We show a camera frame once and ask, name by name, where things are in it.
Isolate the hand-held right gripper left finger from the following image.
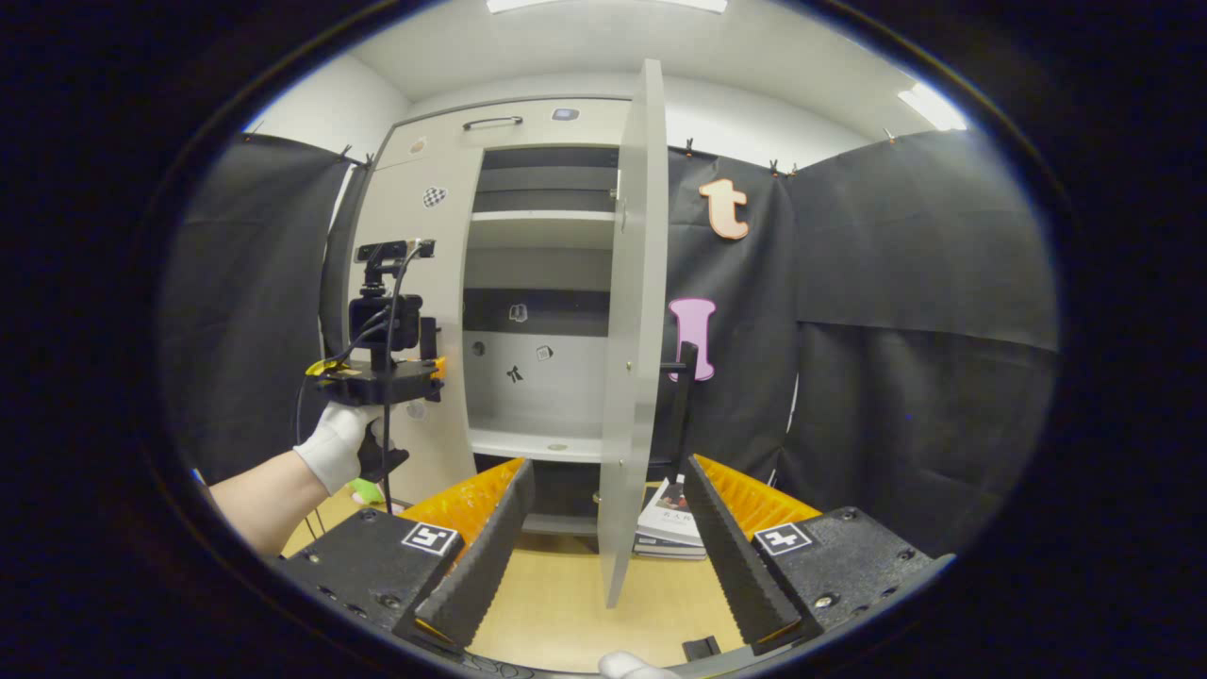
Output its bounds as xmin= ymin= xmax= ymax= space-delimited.
xmin=273 ymin=459 xmax=536 ymax=654

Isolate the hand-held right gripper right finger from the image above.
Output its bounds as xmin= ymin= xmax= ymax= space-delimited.
xmin=681 ymin=455 xmax=953 ymax=658

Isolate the grey shoe cabinet door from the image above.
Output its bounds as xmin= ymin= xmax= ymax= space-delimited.
xmin=347 ymin=146 xmax=484 ymax=505
xmin=596 ymin=58 xmax=701 ymax=609

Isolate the grey double-door shoe cabinet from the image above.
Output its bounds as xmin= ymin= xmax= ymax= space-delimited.
xmin=344 ymin=94 xmax=661 ymax=538

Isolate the white cabinet shelf board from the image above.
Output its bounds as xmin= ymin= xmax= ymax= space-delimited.
xmin=469 ymin=429 xmax=604 ymax=463
xmin=469 ymin=209 xmax=619 ymax=251

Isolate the pile of books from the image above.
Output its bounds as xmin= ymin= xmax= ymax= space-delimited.
xmin=634 ymin=476 xmax=708 ymax=562

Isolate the black backdrop cloth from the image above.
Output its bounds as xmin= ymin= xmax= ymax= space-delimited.
xmin=156 ymin=130 xmax=1062 ymax=557

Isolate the wide ceiling light panel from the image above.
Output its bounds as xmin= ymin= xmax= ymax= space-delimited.
xmin=486 ymin=0 xmax=729 ymax=15

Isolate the narrow ceiling light panel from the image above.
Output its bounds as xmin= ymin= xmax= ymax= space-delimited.
xmin=896 ymin=83 xmax=970 ymax=133

